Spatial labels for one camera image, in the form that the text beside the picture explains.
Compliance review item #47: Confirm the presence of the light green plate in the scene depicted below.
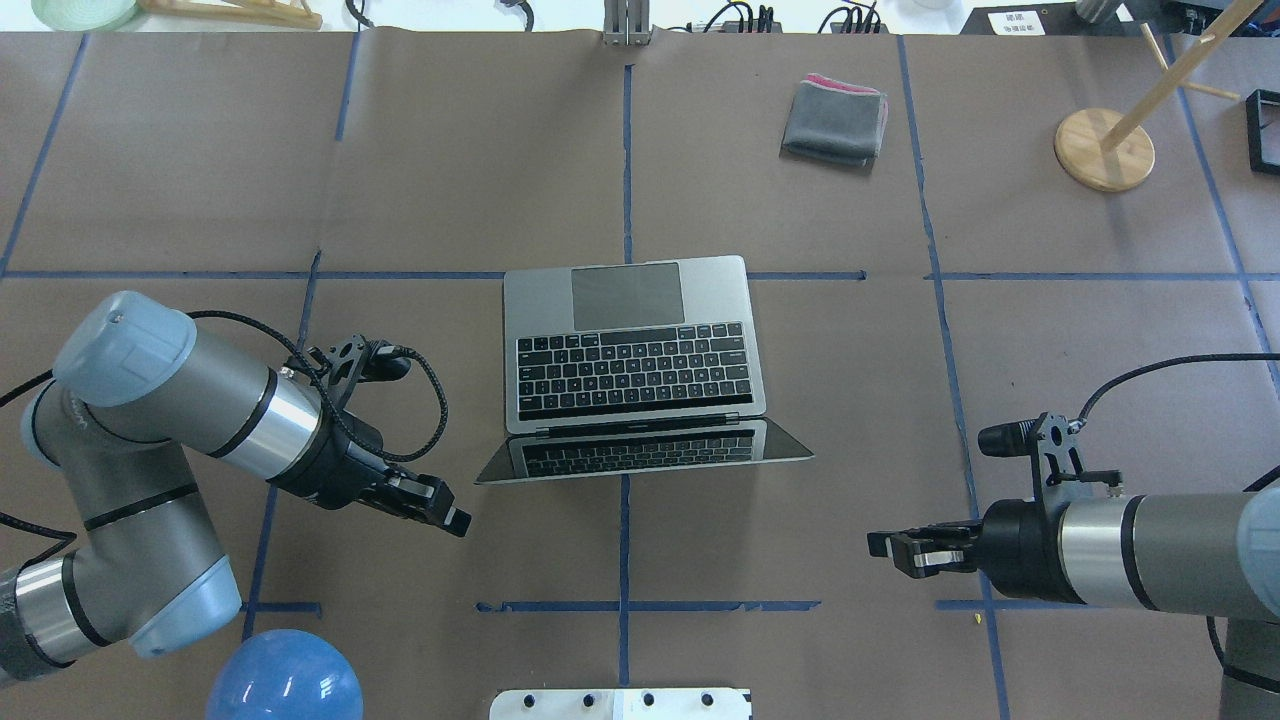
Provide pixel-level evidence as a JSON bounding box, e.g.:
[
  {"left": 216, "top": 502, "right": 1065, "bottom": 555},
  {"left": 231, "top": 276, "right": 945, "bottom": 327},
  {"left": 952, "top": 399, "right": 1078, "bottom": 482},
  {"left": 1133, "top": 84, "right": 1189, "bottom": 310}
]
[{"left": 29, "top": 0, "right": 140, "bottom": 32}]

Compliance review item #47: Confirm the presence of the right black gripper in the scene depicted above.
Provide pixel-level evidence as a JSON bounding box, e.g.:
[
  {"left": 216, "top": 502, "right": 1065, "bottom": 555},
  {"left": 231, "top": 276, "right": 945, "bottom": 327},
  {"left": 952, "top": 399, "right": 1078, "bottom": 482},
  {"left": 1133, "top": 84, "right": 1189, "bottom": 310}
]
[{"left": 867, "top": 498, "right": 1084, "bottom": 605}]

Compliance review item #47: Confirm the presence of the silver laptop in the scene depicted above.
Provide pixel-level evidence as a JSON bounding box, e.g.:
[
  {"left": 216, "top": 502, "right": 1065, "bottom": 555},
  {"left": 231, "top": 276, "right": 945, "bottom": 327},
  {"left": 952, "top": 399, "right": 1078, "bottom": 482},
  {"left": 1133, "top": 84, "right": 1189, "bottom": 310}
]
[{"left": 476, "top": 255, "right": 812, "bottom": 486}]

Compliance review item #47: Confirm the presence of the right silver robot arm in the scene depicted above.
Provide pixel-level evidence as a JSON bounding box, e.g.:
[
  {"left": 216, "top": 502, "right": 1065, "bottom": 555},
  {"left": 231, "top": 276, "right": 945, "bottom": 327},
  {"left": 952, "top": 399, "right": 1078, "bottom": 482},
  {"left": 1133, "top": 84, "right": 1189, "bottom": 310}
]
[{"left": 867, "top": 487, "right": 1279, "bottom": 719}]

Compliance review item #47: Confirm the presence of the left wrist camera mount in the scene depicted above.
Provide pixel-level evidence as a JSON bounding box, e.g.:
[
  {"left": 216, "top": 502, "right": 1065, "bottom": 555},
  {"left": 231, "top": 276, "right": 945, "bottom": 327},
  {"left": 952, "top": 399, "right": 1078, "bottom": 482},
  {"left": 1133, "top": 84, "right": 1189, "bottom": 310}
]
[{"left": 285, "top": 334, "right": 411, "bottom": 413}]

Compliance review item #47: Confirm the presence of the wooden dish rack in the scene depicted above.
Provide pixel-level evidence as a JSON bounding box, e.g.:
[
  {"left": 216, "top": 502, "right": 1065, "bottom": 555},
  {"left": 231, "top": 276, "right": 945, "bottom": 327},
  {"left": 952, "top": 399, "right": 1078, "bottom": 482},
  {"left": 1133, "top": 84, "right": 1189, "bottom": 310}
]
[{"left": 134, "top": 1, "right": 324, "bottom": 31}]

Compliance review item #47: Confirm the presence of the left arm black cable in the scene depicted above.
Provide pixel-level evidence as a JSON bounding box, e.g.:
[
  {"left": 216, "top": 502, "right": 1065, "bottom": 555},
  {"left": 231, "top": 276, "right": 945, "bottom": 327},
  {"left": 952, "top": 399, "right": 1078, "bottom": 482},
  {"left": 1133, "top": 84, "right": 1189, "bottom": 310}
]
[{"left": 186, "top": 310, "right": 451, "bottom": 465}]

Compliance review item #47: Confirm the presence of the grey folded cloth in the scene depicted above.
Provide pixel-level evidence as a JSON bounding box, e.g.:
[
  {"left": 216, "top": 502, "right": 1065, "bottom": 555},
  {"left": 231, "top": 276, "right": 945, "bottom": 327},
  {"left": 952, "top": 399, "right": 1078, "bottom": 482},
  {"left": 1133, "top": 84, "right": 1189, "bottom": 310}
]
[{"left": 781, "top": 73, "right": 890, "bottom": 167}]

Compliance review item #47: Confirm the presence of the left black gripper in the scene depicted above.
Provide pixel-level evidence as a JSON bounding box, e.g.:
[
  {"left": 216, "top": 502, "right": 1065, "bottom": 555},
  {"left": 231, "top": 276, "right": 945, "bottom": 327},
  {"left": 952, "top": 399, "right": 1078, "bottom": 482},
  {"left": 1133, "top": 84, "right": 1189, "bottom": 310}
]
[{"left": 268, "top": 410, "right": 472, "bottom": 538}]

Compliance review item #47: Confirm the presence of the wooden mug tree stand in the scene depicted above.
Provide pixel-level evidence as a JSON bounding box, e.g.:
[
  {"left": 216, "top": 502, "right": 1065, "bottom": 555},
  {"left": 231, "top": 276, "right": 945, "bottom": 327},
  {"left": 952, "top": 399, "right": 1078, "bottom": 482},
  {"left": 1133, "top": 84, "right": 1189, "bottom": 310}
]
[{"left": 1053, "top": 1, "right": 1263, "bottom": 193}]

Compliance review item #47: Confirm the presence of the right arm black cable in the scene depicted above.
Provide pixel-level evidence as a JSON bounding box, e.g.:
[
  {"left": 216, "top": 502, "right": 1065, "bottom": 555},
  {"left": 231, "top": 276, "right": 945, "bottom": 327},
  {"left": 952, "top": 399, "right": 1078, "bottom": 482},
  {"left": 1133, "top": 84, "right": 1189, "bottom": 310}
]
[{"left": 1075, "top": 352, "right": 1280, "bottom": 427}]

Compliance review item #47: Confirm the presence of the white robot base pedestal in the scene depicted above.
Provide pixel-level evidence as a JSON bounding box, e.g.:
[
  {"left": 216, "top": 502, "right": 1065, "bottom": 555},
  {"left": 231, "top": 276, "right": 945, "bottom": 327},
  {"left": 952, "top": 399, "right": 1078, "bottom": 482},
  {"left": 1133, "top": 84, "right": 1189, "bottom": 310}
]
[{"left": 488, "top": 687, "right": 754, "bottom": 719}]

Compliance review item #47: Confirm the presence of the aluminium frame post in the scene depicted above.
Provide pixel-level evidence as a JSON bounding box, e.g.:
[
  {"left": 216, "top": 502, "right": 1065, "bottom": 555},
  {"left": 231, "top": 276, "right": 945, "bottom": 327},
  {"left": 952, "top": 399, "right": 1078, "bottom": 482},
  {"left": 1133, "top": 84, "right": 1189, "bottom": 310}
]
[{"left": 602, "top": 0, "right": 653, "bottom": 47}]

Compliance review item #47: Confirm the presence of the blue desk lamp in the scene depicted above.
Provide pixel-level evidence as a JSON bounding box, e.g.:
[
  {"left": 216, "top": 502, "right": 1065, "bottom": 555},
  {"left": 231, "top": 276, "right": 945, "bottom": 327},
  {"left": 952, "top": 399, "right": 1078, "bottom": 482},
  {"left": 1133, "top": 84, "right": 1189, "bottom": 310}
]
[{"left": 204, "top": 629, "right": 365, "bottom": 719}]

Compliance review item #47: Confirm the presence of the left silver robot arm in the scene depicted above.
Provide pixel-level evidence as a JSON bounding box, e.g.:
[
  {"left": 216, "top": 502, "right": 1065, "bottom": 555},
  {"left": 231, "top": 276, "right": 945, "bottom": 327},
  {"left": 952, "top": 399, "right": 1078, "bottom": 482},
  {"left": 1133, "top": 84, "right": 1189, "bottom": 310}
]
[{"left": 3, "top": 291, "right": 472, "bottom": 685}]

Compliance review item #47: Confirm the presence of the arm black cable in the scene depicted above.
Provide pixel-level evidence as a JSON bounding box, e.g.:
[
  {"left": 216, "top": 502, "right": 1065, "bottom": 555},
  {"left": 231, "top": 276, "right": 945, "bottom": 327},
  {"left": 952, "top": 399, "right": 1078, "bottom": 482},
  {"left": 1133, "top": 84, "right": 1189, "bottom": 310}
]
[
  {"left": 1075, "top": 352, "right": 1280, "bottom": 427},
  {"left": 186, "top": 310, "right": 451, "bottom": 465}
]

